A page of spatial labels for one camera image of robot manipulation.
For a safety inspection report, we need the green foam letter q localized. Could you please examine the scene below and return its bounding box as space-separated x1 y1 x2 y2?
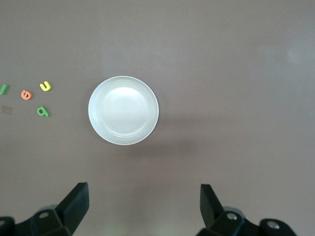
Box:
36 106 51 118

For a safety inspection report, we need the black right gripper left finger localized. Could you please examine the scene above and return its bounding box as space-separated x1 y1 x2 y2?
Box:
0 182 89 236

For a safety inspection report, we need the beige brown plate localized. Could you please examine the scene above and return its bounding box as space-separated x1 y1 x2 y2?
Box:
88 75 159 146

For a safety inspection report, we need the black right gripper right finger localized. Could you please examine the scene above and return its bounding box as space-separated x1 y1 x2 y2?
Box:
196 184 296 236

